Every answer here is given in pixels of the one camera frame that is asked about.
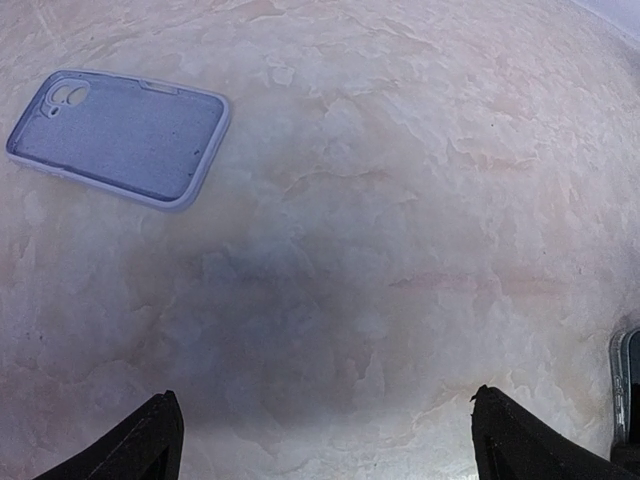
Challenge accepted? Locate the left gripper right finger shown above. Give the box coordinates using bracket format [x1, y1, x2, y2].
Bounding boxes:
[471, 385, 639, 479]

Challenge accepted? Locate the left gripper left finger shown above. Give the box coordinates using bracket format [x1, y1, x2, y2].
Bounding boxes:
[39, 390, 184, 480]

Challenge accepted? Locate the clear phone case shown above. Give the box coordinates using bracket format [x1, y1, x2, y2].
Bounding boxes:
[609, 326, 639, 445]

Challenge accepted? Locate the lavender phone case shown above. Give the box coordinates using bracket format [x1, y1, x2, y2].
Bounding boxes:
[5, 69, 231, 212]

